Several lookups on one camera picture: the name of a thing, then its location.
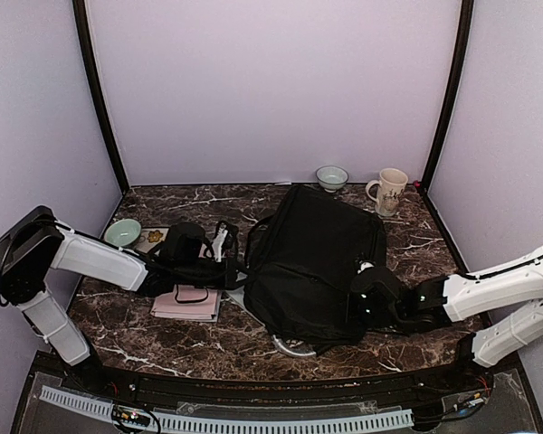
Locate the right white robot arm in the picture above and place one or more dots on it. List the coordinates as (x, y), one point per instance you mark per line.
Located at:
(517, 284)

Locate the grey notebook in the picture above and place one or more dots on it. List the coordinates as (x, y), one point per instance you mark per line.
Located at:
(237, 296)

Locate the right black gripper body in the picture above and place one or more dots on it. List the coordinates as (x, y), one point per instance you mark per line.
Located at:
(381, 318)

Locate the pink book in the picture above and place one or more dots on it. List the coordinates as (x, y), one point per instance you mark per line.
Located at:
(189, 304)

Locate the black frame post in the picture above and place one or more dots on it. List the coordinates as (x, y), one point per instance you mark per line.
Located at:
(96, 93)
(450, 95)

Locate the right black frame post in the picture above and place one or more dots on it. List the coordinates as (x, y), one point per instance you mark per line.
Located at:
(450, 95)

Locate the black front table rail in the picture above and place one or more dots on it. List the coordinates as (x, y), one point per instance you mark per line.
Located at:
(278, 379)

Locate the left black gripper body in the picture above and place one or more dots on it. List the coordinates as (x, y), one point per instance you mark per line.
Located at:
(189, 273)

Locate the black student bag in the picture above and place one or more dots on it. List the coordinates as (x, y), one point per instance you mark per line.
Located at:
(303, 266)

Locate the floral placemat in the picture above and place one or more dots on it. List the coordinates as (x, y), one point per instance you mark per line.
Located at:
(148, 239)

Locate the cream mug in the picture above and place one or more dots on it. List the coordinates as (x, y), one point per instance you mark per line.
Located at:
(386, 191)

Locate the small white bowl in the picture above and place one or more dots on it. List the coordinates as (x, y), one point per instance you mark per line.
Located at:
(331, 178)

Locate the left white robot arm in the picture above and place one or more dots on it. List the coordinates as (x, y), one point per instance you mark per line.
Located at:
(39, 244)

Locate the left black frame post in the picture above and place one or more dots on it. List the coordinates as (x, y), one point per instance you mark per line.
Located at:
(96, 93)

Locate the green bowl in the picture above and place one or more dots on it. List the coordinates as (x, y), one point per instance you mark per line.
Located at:
(123, 233)

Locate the white cable duct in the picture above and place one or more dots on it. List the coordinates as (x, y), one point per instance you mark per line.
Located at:
(130, 419)

